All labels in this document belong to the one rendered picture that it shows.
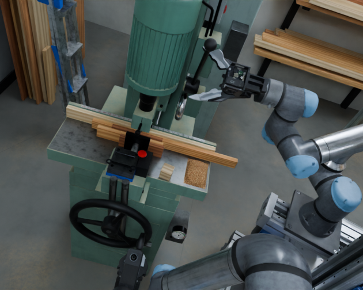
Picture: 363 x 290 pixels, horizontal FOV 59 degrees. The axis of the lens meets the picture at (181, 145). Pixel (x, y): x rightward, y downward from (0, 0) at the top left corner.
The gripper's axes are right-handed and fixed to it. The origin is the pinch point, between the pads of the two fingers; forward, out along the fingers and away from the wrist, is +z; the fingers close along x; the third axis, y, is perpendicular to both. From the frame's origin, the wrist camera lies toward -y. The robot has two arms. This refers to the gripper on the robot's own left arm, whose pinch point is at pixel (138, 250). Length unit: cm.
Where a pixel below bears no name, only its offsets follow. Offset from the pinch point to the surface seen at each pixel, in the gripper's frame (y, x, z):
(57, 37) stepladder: -54, -73, 78
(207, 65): -62, 6, 32
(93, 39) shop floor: -48, -113, 243
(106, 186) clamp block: -16.3, -16.4, 6.4
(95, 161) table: -19.9, -23.8, 15.0
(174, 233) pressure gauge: 4.7, 11.1, 23.1
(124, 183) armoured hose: -20.6, -10.1, 3.0
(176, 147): -28.8, 2.6, 29.0
